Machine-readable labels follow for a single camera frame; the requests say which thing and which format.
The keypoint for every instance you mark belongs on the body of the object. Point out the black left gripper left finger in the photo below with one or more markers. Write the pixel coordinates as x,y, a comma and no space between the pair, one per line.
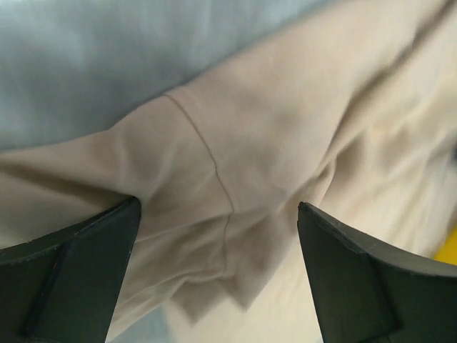
63,287

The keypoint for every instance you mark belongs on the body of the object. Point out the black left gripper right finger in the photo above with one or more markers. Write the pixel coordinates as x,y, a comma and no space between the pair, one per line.
365,290

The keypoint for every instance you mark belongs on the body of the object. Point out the beige t shirt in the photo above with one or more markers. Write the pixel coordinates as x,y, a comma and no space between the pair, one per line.
221,117

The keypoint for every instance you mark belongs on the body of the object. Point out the yellow plastic bin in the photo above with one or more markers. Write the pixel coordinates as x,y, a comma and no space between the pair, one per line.
448,252

